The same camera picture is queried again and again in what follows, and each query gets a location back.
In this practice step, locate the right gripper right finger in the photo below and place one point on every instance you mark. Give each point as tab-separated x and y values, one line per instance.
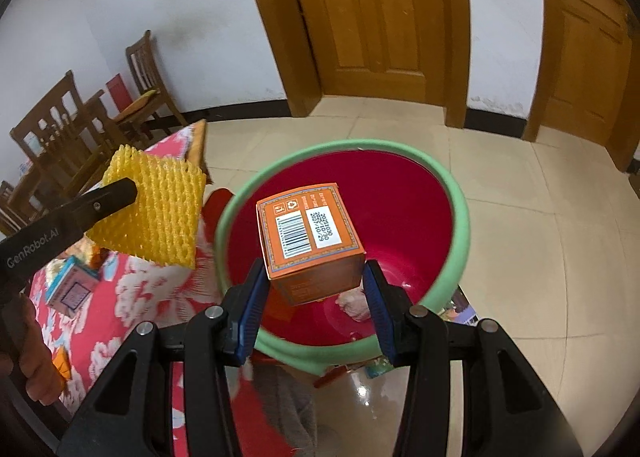
411	336

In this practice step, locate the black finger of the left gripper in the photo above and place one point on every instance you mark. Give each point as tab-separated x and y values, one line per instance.
71	221

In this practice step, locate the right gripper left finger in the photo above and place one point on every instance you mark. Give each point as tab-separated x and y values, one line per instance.
222	336

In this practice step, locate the small blue white box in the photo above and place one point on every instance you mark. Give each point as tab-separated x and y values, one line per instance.
71	287

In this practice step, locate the yellow foam fruit net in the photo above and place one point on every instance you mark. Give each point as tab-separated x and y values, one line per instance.
161	225

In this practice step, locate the orange cardboard box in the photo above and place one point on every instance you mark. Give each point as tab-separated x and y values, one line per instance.
310	246

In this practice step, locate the left hand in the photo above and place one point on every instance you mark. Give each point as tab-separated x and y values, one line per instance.
44	384

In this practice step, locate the wooden dining table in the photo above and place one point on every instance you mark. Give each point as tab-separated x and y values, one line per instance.
31	196

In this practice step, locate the wooden chair near table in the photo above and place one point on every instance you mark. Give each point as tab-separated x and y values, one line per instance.
59	137

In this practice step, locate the red floral tablecloth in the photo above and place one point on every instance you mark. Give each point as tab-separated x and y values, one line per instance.
131	290

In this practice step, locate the small orange item on cloth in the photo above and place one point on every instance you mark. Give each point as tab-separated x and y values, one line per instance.
61	362

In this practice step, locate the red bin green rim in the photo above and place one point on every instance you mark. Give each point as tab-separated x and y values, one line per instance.
409	213

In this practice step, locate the red box on table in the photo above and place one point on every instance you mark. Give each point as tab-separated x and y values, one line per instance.
119	93

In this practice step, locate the wooden chair with cushion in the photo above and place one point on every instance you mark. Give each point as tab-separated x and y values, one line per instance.
153	93

